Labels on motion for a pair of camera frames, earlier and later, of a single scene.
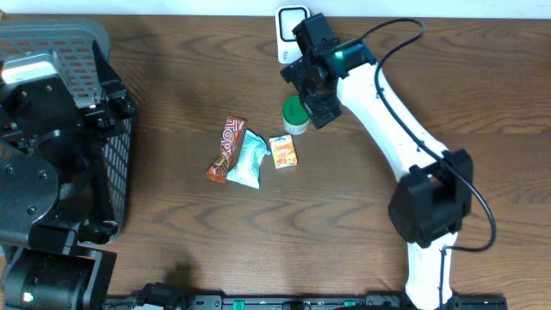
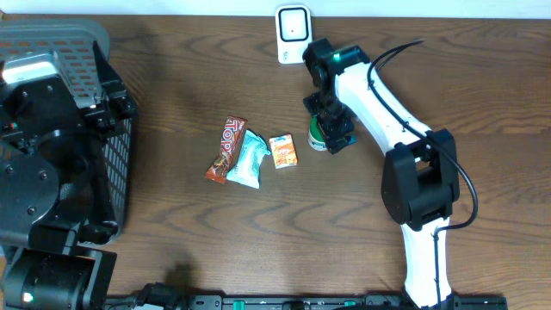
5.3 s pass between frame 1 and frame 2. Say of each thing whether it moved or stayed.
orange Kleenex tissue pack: stayed
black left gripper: stayed
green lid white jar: moved
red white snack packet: stayed
